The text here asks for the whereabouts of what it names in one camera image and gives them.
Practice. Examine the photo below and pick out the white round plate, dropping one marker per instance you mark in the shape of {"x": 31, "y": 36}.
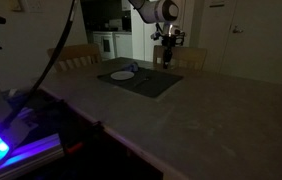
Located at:
{"x": 122, "y": 75}

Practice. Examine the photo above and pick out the dark fabric placemat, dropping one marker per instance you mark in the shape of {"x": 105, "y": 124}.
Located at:
{"x": 157, "y": 87}

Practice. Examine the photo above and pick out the white room door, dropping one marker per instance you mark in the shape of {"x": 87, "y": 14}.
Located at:
{"x": 264, "y": 46}

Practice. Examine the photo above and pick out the light wooden chair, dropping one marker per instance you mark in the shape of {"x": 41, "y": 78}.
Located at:
{"x": 77, "y": 50}
{"x": 191, "y": 55}

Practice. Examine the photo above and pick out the white kitchen cabinet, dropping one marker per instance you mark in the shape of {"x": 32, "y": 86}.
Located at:
{"x": 123, "y": 45}

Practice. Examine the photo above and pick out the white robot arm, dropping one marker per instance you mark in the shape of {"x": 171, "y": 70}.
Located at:
{"x": 157, "y": 11}

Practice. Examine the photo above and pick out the aluminium frame rail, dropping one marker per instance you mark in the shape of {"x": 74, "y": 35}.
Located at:
{"x": 31, "y": 153}

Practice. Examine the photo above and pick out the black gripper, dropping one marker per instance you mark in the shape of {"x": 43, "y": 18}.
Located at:
{"x": 168, "y": 40}

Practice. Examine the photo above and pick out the blue crumpled cloth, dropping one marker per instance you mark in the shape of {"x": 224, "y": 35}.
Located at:
{"x": 131, "y": 66}

